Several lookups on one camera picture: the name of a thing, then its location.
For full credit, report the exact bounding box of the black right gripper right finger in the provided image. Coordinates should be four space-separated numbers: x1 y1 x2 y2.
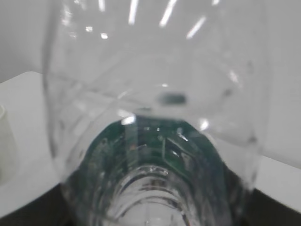
242 189 301 226

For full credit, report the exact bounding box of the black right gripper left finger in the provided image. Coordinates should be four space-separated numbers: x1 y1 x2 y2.
0 185 76 226

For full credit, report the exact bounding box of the white paper cup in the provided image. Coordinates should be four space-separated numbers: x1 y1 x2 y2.
0 105 19 186

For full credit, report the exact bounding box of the clear water bottle green label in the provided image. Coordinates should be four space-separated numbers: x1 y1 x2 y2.
43 0 269 226

